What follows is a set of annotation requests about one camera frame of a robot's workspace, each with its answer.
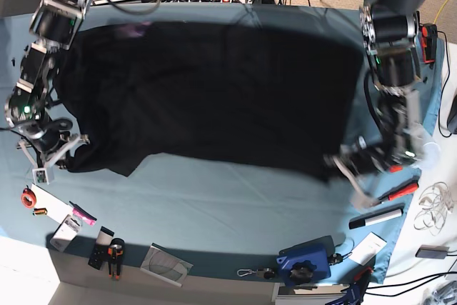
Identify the silver carabiner keyring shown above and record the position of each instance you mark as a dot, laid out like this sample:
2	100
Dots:
263	273

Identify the black and white marker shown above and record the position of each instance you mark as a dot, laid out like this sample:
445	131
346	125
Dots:
375	218

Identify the orange black pliers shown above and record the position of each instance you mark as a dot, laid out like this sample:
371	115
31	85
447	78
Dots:
115	258

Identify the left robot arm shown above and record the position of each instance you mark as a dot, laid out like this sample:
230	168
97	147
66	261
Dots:
390	29

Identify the blue case with knob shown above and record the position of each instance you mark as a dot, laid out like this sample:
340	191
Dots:
303	265

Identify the black t-shirt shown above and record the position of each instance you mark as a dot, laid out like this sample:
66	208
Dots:
263	97

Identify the orange black clamp tool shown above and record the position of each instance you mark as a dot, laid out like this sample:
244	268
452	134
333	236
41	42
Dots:
429	36

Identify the red cube block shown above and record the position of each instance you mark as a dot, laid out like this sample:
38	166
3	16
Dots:
395	168

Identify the orange tape roll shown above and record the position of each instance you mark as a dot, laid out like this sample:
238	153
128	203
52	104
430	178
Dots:
28	198

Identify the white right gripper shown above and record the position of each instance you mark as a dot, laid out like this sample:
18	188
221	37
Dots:
60	154

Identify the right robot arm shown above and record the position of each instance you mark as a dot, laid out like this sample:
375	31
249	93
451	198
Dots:
54	25

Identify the translucent plastic cup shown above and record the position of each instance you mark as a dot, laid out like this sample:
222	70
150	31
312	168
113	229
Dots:
430	153

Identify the red handled screwdriver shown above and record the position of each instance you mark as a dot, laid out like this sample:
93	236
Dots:
410	188

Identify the pink packaged item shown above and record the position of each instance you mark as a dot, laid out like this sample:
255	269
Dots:
82	214

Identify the white booklet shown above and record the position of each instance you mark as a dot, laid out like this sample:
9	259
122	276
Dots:
367	249

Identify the clear cd sleeve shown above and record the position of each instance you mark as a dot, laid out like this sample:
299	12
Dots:
165	267

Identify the battery blister pack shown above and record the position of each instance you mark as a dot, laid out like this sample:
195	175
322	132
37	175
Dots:
66	232

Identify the grey phone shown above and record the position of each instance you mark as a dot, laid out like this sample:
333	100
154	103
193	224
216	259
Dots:
432	252

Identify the white paper sheet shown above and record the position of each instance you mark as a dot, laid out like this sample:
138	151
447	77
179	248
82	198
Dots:
55	208

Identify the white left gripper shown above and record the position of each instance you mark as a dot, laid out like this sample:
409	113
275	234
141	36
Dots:
358	163

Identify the gold battery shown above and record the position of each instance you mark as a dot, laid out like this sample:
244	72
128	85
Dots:
40	212

